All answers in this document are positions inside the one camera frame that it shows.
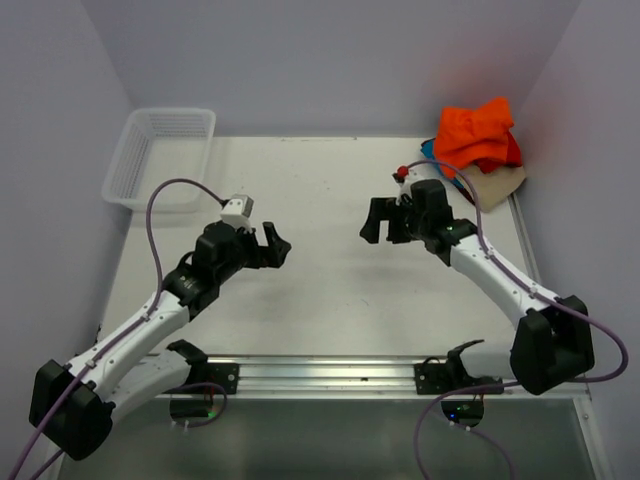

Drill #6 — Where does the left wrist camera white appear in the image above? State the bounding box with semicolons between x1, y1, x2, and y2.
220;194;254;231

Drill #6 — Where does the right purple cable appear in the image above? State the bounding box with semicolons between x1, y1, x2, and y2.
399;159;630;480

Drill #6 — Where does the red t shirt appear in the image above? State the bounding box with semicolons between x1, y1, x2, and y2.
475;132;523;174

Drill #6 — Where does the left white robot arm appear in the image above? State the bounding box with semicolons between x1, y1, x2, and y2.
29;221;291;460

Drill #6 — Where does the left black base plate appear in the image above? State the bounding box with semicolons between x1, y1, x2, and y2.
200;362;240;395

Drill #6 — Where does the orange t shirt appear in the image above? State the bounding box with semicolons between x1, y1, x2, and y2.
434;97;515;170

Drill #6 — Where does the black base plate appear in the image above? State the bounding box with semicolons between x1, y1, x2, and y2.
200;362;240;395
413;357;505;395

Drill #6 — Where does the beige t shirt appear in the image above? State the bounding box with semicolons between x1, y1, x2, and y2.
461;165;526;213

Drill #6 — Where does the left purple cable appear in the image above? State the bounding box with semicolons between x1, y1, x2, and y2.
0;178;229;480

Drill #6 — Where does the purple cable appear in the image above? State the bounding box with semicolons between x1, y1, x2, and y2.
0;178;229;480
399;159;630;480

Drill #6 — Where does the blue t shirt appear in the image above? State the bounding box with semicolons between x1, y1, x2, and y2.
420;138;473;202

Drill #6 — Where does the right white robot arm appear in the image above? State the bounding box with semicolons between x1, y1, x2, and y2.
360;179;595;395

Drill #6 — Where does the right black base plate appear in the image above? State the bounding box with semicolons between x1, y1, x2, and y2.
413;357;505;395

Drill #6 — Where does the aluminium rail frame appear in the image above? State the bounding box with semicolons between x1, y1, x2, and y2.
37;194;614;480

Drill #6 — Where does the white plastic basket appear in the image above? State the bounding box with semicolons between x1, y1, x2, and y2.
101;108;216;212

